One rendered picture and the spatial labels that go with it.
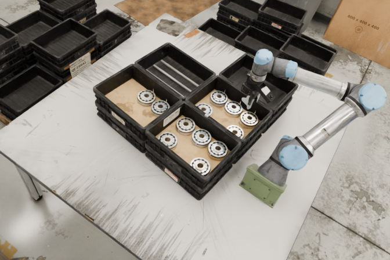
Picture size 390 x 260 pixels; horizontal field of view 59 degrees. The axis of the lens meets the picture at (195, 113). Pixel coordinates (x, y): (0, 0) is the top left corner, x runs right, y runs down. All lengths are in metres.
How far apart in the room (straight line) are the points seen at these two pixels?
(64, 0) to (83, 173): 1.93
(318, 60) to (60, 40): 2.14
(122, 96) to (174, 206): 0.69
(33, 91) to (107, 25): 0.89
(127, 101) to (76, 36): 1.14
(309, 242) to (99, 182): 1.55
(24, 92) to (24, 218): 0.93
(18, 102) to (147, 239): 1.59
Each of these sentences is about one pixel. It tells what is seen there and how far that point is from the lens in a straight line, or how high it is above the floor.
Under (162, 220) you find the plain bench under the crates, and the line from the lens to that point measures 1.73.
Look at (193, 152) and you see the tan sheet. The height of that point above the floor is 0.83.
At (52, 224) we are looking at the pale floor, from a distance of 2.56.
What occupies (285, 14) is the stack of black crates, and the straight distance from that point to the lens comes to 3.57.
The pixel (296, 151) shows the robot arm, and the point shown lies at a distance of 1.58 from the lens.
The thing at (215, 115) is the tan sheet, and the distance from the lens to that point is 1.95.
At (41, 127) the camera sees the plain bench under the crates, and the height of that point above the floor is 0.70.
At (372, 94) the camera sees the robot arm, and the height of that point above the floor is 1.34.
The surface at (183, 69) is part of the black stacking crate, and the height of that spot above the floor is 0.83.
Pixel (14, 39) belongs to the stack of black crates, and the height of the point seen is 0.57.
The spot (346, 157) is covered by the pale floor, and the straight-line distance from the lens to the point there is 3.22.
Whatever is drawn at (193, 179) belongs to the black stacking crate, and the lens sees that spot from 1.68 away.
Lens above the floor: 2.30
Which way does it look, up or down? 49 degrees down
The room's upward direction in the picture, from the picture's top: 11 degrees clockwise
